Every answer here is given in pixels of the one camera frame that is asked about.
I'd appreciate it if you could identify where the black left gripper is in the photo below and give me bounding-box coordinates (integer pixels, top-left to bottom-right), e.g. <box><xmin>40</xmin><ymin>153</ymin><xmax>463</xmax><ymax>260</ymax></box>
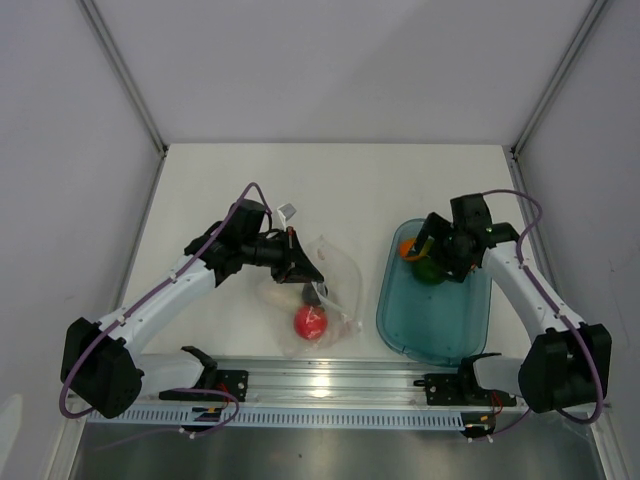
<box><xmin>242</xmin><ymin>227</ymin><xmax>324</xmax><ymax>285</ymax></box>

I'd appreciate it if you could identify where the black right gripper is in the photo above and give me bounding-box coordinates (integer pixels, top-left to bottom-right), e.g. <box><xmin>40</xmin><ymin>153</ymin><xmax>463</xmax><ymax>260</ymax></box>
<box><xmin>405</xmin><ymin>213</ymin><xmax>472</xmax><ymax>283</ymax></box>

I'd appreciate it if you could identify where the green lime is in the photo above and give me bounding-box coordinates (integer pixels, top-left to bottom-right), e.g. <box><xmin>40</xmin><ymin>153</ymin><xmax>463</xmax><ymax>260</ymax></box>
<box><xmin>411</xmin><ymin>256</ymin><xmax>446</xmax><ymax>285</ymax></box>

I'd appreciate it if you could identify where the dark purple plum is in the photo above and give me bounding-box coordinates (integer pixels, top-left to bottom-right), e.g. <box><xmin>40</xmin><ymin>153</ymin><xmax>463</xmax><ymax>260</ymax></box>
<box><xmin>301</xmin><ymin>283</ymin><xmax>329</xmax><ymax>308</ymax></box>

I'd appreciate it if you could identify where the orange fruit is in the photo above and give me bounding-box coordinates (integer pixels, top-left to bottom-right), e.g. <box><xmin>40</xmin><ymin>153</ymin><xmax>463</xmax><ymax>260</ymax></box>
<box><xmin>398</xmin><ymin>238</ymin><xmax>433</xmax><ymax>262</ymax></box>

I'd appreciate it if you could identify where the clear zip top bag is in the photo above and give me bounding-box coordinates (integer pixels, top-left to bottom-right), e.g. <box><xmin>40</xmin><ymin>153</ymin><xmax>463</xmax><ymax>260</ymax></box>
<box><xmin>256</xmin><ymin>236</ymin><xmax>362</xmax><ymax>358</ymax></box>

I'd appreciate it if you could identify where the red tomato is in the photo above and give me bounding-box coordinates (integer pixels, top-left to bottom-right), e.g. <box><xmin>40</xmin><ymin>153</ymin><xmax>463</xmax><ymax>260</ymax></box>
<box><xmin>293</xmin><ymin>305</ymin><xmax>328</xmax><ymax>341</ymax></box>

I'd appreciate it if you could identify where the white eggplant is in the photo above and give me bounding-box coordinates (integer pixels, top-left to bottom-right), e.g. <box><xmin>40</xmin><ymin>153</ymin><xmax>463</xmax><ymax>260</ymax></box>
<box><xmin>258</xmin><ymin>284</ymin><xmax>304</xmax><ymax>313</ymax></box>

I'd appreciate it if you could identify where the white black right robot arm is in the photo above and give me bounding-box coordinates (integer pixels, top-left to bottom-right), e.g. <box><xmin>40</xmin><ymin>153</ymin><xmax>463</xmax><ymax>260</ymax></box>
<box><xmin>408</xmin><ymin>193</ymin><xmax>612</xmax><ymax>425</ymax></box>

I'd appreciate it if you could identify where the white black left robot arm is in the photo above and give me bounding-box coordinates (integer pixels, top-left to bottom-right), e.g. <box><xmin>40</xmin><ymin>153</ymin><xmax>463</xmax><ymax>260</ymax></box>
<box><xmin>61</xmin><ymin>199</ymin><xmax>324</xmax><ymax>419</ymax></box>

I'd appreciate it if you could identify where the teal plastic tray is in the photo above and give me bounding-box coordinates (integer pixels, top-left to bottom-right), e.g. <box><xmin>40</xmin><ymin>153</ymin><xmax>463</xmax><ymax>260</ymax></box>
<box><xmin>376</xmin><ymin>218</ymin><xmax>492</xmax><ymax>368</ymax></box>

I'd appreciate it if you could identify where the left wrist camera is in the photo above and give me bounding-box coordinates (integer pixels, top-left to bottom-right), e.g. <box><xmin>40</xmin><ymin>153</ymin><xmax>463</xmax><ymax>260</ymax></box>
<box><xmin>276</xmin><ymin>203</ymin><xmax>297</xmax><ymax>222</ymax></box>

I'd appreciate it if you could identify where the aluminium front rail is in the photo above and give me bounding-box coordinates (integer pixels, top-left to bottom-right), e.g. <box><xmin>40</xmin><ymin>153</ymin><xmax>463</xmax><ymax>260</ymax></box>
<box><xmin>115</xmin><ymin>350</ymin><xmax>456</xmax><ymax>415</ymax></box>

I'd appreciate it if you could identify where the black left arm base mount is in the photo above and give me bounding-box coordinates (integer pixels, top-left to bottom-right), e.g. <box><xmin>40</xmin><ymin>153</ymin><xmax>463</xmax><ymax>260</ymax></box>
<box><xmin>158</xmin><ymin>346</ymin><xmax>249</xmax><ymax>403</ymax></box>

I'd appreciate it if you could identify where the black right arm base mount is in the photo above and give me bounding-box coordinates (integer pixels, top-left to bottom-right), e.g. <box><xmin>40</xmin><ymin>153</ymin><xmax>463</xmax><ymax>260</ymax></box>
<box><xmin>413</xmin><ymin>373</ymin><xmax>517</xmax><ymax>407</ymax></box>

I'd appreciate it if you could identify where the right aluminium corner post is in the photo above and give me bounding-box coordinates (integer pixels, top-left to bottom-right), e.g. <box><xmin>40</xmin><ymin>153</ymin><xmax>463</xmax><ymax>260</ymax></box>
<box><xmin>510</xmin><ymin>0</ymin><xmax>613</xmax><ymax>161</ymax></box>

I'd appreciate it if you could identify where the aluminium corner post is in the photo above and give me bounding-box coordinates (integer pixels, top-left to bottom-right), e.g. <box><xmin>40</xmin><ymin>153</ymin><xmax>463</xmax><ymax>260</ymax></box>
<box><xmin>510</xmin><ymin>0</ymin><xmax>613</xmax><ymax>161</ymax></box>
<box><xmin>75</xmin><ymin>0</ymin><xmax>168</xmax><ymax>158</ymax></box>

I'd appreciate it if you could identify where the white slotted cable duct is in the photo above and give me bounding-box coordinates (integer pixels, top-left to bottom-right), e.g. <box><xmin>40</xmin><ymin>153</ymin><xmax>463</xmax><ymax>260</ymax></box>
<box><xmin>111</xmin><ymin>404</ymin><xmax>465</xmax><ymax>431</ymax></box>

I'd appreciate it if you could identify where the left aluminium corner post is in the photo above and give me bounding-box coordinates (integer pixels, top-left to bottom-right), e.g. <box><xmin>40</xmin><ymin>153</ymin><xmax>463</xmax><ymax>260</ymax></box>
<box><xmin>75</xmin><ymin>0</ymin><xmax>168</xmax><ymax>158</ymax></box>

